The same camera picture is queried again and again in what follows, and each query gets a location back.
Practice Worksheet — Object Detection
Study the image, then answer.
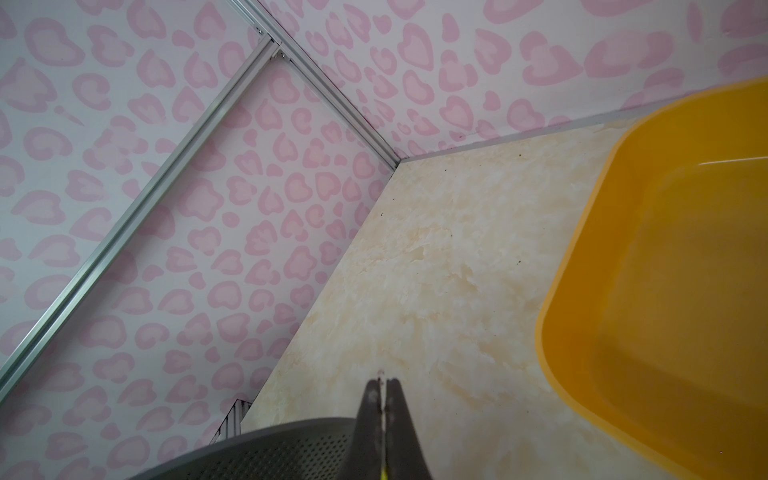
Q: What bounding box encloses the yellow plastic tray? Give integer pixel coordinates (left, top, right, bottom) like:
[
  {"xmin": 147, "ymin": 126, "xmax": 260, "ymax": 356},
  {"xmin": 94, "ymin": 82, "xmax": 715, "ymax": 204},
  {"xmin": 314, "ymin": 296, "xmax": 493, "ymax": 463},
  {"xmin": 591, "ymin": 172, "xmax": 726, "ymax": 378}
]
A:
[{"xmin": 535, "ymin": 78, "xmax": 767, "ymax": 479}]

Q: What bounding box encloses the aluminium corner frame post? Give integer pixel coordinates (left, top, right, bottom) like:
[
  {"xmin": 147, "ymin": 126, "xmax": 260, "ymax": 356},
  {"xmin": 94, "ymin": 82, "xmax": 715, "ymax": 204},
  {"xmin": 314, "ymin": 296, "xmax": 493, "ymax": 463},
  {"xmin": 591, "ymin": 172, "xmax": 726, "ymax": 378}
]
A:
[{"xmin": 229, "ymin": 0, "xmax": 401, "ymax": 171}]

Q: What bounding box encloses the diagonal aluminium frame bar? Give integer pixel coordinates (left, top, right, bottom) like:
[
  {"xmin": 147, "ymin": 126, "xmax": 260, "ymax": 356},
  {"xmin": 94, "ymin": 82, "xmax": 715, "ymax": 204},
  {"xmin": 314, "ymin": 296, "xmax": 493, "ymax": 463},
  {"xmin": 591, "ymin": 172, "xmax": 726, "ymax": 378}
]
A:
[{"xmin": 1, "ymin": 39, "xmax": 279, "ymax": 402}]

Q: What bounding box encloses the dark grey cable spool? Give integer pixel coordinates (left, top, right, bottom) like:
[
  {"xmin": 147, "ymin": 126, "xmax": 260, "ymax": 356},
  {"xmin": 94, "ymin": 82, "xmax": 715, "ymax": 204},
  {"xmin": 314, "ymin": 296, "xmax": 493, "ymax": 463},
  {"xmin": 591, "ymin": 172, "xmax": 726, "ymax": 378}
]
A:
[{"xmin": 136, "ymin": 417, "xmax": 355, "ymax": 480}]

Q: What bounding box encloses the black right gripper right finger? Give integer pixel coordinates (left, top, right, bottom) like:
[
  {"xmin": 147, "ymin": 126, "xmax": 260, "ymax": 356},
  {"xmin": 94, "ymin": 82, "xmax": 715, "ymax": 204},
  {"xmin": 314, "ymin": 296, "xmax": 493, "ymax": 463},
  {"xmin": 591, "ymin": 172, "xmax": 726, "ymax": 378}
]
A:
[{"xmin": 384, "ymin": 378, "xmax": 432, "ymax": 480}]

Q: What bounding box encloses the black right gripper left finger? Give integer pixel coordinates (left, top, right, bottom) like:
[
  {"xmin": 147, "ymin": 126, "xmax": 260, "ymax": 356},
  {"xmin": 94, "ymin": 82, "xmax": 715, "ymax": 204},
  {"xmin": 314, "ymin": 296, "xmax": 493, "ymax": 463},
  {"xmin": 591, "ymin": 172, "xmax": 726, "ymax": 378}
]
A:
[{"xmin": 337, "ymin": 379, "xmax": 383, "ymax": 480}]

